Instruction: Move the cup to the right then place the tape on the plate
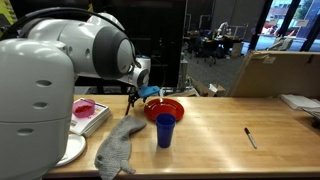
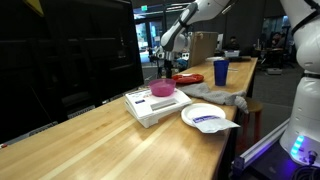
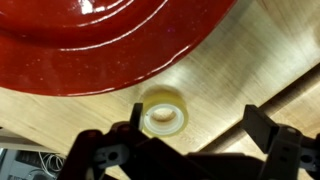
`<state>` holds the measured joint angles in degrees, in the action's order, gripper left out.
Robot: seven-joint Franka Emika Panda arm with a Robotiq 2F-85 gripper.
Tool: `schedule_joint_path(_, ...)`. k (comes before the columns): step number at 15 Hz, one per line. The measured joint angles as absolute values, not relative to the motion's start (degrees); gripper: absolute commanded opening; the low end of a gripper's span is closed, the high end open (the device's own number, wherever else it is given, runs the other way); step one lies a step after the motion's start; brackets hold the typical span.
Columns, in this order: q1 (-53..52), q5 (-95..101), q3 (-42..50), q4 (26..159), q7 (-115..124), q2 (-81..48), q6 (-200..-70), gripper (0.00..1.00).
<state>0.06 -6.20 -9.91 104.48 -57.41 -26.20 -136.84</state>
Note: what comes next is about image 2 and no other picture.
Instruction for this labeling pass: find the white blue labelled packet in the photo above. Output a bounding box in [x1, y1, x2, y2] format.
[191, 114, 241, 134]

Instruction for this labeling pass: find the white digital scale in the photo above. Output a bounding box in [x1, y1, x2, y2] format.
[124, 87, 193, 129]

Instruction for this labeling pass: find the blue plastic cup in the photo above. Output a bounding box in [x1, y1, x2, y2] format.
[213, 59, 230, 87]

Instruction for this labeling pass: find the aluminium rail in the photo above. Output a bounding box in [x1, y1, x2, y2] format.
[232, 118, 291, 174]

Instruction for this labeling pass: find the brown cardboard board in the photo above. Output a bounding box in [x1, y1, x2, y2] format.
[187, 31, 220, 69]

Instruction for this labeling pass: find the pink plastic bowl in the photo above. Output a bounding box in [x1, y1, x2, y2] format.
[147, 77, 177, 97]

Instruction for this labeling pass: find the black coiled cable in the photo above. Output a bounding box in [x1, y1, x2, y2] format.
[291, 164, 320, 180]

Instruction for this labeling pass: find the white paper stack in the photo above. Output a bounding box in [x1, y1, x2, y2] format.
[205, 56, 225, 63]

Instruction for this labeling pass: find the large black monitor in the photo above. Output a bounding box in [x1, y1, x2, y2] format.
[0, 0, 145, 144]

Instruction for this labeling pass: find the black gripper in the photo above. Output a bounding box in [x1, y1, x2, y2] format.
[163, 58, 176, 79]

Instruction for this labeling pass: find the white paper plate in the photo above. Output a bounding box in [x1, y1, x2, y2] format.
[180, 102, 227, 128]

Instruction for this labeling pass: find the grey knitted cloth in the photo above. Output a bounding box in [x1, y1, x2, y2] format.
[178, 82, 249, 114]

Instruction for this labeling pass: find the red plate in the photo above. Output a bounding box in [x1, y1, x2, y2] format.
[172, 73, 205, 85]

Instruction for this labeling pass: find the white plastic bin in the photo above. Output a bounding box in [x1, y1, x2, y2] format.
[224, 49, 241, 58]

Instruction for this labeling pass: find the wooden stool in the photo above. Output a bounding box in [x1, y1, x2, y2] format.
[238, 97, 264, 148]

